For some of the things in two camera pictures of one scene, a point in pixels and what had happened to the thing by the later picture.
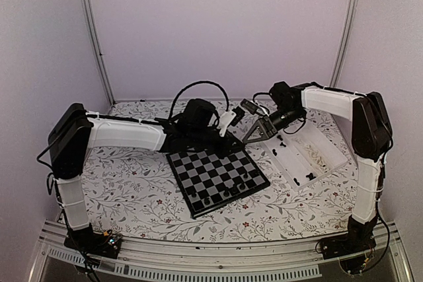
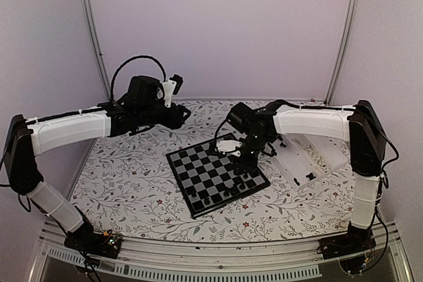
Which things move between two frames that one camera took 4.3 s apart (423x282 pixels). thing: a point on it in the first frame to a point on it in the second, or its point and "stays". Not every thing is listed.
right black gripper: (260, 124) to (248, 166)
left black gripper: (227, 150) to (176, 121)
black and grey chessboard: (212, 179) stays
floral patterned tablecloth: (131, 194) stays
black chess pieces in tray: (310, 176) stays
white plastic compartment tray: (303, 154) stays
